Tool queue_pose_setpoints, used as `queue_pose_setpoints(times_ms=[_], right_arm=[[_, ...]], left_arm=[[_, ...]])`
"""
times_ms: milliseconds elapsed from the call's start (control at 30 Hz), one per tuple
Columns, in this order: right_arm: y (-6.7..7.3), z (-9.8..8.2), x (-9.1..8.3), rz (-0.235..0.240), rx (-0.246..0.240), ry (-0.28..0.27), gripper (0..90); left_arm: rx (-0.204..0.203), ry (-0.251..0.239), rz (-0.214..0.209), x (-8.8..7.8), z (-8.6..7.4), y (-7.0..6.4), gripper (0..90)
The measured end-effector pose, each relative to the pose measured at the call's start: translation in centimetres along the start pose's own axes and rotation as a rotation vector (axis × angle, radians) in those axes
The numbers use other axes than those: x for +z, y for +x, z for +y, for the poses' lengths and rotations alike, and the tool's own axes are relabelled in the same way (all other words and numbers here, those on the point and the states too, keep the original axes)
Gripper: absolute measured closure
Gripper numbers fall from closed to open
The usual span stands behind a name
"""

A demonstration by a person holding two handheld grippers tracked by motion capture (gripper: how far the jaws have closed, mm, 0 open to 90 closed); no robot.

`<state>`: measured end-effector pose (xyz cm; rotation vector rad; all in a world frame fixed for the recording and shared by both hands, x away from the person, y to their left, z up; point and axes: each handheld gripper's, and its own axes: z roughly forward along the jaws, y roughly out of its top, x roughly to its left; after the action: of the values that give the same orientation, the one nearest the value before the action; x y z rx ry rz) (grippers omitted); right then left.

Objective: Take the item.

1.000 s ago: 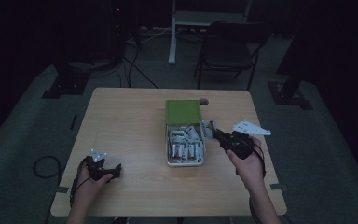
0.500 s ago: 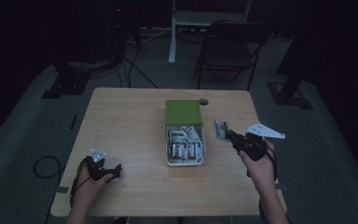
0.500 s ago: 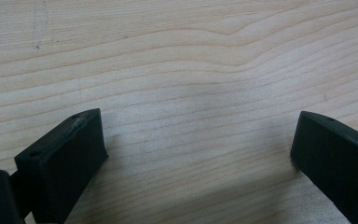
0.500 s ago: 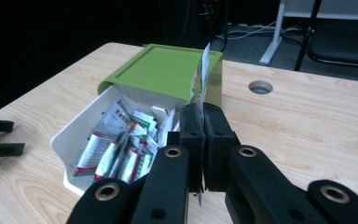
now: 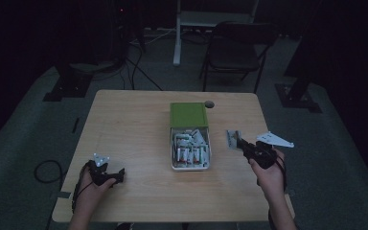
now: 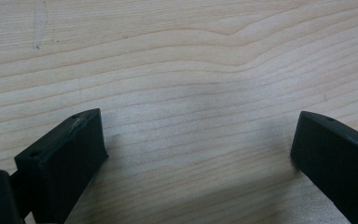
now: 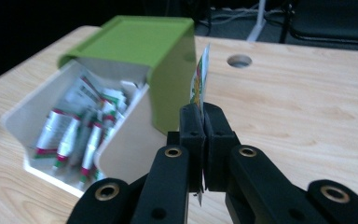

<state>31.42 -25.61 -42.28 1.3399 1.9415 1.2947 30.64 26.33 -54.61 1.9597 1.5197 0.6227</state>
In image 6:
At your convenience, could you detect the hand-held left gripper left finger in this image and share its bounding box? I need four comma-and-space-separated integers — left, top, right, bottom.
13, 107, 110, 224

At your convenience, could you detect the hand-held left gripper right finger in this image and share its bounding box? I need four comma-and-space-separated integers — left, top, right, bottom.
289, 110, 358, 224

